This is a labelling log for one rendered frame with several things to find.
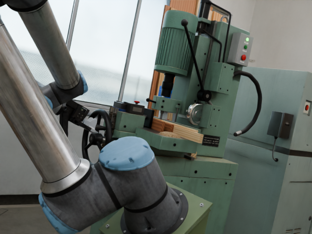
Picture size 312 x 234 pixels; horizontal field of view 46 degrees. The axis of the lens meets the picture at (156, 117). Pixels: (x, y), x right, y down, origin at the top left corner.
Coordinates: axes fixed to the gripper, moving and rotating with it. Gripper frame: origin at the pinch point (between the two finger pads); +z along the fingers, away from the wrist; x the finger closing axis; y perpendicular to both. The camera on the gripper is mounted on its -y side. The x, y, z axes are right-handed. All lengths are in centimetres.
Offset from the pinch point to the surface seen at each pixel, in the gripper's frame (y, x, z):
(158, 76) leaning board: 79, 141, 96
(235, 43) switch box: 77, -5, 43
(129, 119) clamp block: 14.3, 5.0, 15.1
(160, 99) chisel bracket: 31.4, 6.6, 26.2
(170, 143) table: 11.9, -18.0, 26.2
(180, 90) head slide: 43, 9, 36
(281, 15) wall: 221, 134, 192
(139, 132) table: 10.8, 1.2, 21.3
